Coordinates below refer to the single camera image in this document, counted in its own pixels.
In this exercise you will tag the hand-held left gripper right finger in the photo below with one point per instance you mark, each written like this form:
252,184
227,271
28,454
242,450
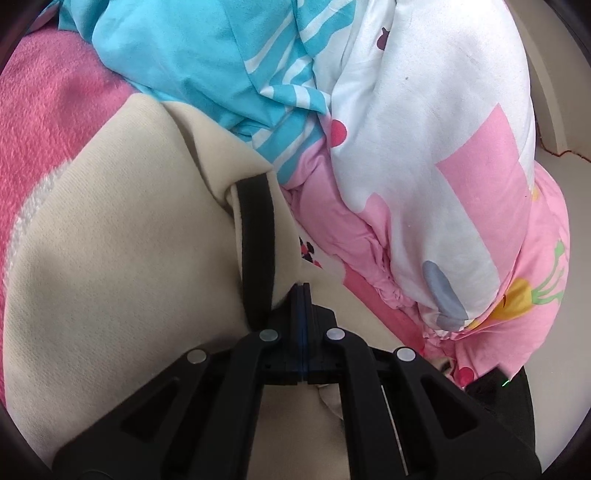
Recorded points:
323,350

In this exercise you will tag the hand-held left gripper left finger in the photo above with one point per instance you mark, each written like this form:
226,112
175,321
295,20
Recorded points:
281,350

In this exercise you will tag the beige zip jacket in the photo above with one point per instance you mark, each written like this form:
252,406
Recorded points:
115,300

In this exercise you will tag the pink and white quilt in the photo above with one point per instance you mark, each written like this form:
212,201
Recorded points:
415,161

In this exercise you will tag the blue patterned quilt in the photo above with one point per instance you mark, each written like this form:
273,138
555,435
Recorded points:
184,46

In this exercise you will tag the pink fleece blanket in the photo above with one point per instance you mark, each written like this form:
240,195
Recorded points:
46,115

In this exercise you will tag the cream bed frame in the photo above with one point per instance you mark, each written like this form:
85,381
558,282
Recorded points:
554,92

